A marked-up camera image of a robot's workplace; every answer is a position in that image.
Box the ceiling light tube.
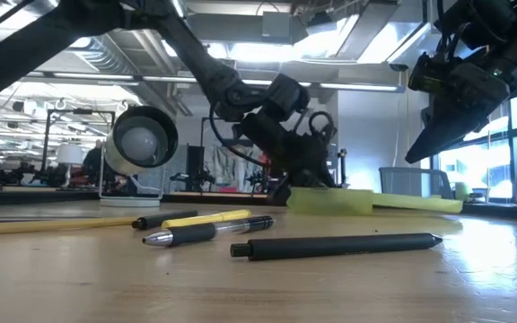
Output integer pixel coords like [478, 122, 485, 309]
[52, 71, 135, 82]
[319, 83, 399, 93]
[141, 74, 199, 84]
[240, 79, 312, 88]

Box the white shade table lamp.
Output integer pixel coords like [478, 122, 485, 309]
[55, 142, 84, 188]

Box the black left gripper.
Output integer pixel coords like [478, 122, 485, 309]
[239, 111, 338, 190]

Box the person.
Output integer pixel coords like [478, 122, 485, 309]
[82, 139, 107, 185]

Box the black gantry frame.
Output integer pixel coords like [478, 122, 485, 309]
[199, 116, 268, 194]
[42, 108, 117, 186]

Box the grey cover sheet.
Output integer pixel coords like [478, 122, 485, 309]
[204, 144, 264, 192]

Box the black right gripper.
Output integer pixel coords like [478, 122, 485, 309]
[404, 61, 517, 165]

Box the matte black pen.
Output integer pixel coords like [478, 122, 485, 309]
[230, 231, 443, 262]

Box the grey ceiling box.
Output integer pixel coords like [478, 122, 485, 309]
[261, 11, 293, 39]

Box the clear pen black grip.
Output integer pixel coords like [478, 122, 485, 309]
[142, 215, 276, 248]

